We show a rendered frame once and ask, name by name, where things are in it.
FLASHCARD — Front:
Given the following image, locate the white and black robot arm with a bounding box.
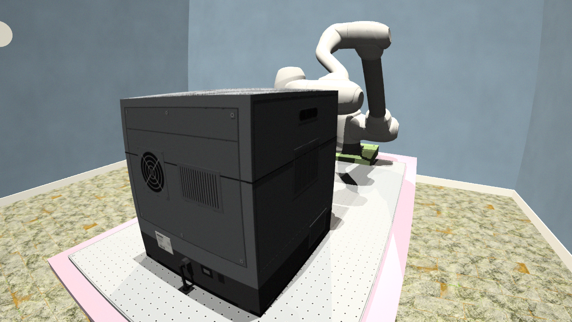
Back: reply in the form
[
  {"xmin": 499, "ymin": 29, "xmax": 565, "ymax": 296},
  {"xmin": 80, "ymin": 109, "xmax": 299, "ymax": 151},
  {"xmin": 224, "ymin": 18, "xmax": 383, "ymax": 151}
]
[{"xmin": 274, "ymin": 21, "xmax": 399, "ymax": 155}]

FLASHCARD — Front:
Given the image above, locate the dark grey instrument cabinet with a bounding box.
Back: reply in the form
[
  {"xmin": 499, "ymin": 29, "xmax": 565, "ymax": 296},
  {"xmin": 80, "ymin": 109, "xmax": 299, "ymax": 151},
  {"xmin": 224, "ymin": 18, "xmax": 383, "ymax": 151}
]
[{"xmin": 120, "ymin": 88, "xmax": 338, "ymax": 318}]

